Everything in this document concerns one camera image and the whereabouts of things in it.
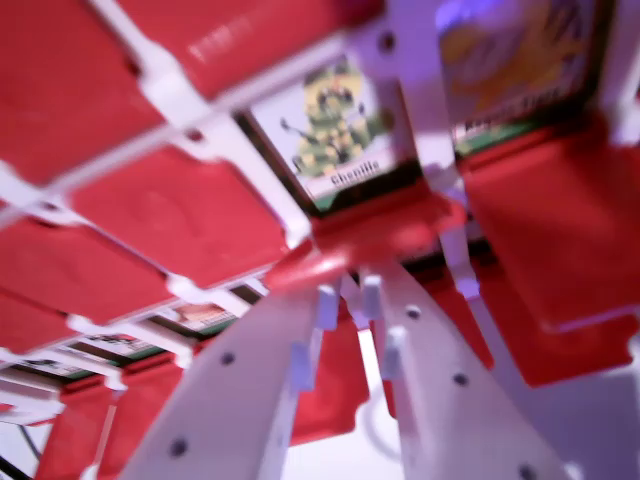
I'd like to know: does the red and white game board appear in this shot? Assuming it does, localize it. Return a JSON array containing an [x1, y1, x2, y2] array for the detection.
[[0, 0, 640, 480]]

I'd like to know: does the caterpillar picture card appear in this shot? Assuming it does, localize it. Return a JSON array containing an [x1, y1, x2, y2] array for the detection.
[[247, 53, 426, 217]]

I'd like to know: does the yellow picture card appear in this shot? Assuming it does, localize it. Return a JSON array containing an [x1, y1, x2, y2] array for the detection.
[[436, 0, 617, 157]]

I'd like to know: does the red flap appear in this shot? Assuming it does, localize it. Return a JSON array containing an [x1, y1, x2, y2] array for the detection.
[[263, 192, 467, 297], [458, 113, 640, 334]]

